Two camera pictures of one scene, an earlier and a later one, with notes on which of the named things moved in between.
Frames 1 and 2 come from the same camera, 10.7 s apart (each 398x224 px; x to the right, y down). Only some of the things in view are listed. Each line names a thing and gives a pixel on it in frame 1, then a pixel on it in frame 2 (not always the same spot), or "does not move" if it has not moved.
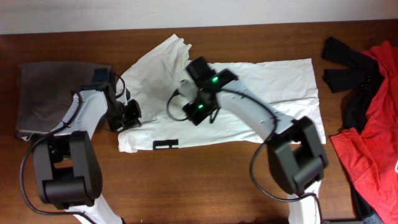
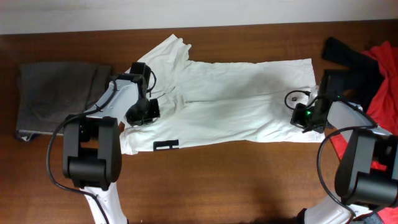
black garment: (359, 78) does not move
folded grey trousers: (45, 94) does not move
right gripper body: (198, 108) → (306, 119)
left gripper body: (120, 116) → (143, 111)
